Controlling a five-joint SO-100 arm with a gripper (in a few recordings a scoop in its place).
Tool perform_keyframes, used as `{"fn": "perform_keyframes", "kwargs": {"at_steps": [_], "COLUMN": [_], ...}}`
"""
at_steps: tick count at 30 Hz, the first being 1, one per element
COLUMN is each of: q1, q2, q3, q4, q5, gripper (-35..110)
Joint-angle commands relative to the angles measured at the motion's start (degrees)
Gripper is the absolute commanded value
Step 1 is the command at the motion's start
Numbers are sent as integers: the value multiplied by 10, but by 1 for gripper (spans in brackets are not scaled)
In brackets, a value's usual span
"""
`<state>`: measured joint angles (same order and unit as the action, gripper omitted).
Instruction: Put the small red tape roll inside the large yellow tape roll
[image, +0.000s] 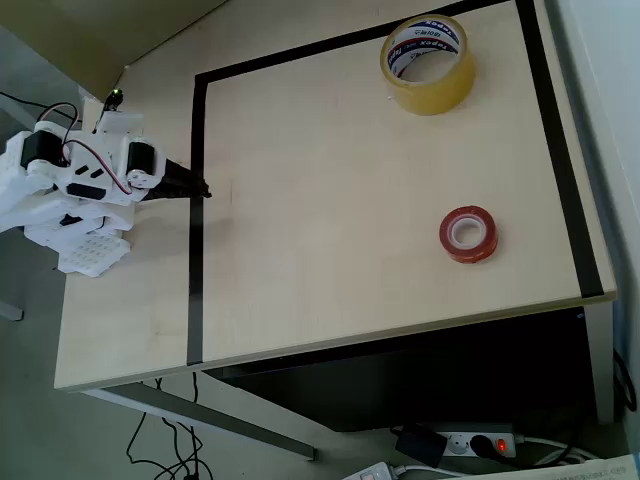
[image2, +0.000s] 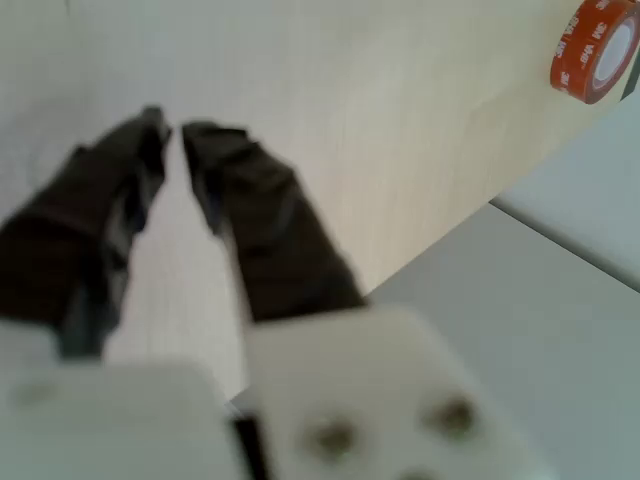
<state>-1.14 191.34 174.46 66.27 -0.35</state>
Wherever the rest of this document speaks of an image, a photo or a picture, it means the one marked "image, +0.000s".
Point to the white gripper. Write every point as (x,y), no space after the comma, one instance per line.
(176,181)

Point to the red tape roll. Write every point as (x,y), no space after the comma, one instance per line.
(470,252)

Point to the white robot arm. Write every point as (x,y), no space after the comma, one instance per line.
(20,165)

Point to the yellow tape roll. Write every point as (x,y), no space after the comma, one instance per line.
(440,97)

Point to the beige board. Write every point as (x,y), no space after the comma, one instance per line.
(100,35)

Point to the white furniture bar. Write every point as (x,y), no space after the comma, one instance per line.
(12,115)

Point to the white furniture foot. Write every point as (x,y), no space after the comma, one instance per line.
(10,311)

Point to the grey slanted table beam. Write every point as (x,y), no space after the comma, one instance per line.
(200,412)

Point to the small white power strip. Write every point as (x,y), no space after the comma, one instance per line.
(370,472)

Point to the black power adapter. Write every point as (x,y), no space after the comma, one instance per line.
(417,445)

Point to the black round plug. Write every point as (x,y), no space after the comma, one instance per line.
(481,445)

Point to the grey upright table leg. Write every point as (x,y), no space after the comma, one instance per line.
(602,360)

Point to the printed paper sheet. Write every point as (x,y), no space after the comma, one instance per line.
(575,471)

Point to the small camera on white mount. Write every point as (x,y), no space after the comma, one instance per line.
(122,121)

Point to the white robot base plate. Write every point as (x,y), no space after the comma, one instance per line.
(92,255)

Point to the white power strip red switch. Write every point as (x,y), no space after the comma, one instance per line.
(450,436)

